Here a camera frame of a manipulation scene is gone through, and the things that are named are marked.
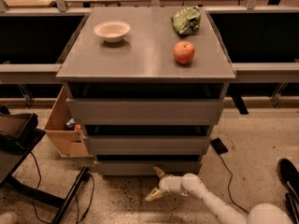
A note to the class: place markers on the black power adapter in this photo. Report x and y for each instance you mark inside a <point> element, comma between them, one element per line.
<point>218,146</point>

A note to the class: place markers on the grey middle drawer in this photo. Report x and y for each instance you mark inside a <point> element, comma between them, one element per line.
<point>147,145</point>

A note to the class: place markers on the grey bottom drawer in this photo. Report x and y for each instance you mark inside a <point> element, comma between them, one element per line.
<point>131,165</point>

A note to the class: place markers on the black shoe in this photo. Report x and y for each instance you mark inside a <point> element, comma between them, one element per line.
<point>289,177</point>

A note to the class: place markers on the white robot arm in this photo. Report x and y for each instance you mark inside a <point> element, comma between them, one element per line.
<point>191,185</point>

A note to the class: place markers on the black tray on table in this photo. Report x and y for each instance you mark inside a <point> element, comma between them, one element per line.
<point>15,130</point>

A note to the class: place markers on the grey top drawer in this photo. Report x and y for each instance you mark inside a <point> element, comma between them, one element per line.
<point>145,111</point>

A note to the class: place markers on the white paper bowl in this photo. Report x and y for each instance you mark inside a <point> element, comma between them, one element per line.
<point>112,31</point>

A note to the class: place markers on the grey drawer cabinet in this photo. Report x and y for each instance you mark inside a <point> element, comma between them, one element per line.
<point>153,21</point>

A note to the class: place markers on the red apple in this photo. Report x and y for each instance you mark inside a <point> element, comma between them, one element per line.
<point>183,52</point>

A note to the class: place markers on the cardboard box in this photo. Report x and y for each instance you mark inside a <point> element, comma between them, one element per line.
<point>68,142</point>

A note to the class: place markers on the green chip bag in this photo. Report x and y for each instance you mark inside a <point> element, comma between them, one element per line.
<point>186,21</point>

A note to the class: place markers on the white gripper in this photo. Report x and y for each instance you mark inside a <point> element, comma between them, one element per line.
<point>167,185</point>

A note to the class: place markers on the grey drawer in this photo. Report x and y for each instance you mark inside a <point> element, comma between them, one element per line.
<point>131,165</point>
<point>147,145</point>
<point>145,111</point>

